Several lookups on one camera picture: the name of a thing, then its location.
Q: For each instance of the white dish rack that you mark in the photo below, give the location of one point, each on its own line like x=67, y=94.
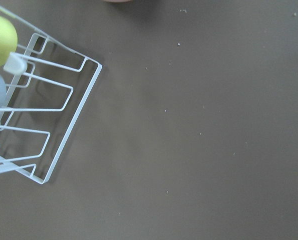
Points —
x=47, y=85

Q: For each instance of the yellow cup on rack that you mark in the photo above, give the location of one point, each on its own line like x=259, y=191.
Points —
x=8, y=39

